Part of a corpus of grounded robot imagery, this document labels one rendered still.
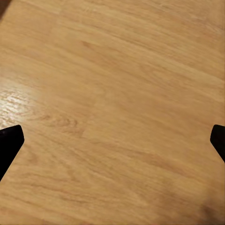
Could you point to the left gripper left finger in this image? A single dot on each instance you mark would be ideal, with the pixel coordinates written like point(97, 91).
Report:
point(11, 140)

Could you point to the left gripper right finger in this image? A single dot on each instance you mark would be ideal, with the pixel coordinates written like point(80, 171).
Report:
point(217, 139)

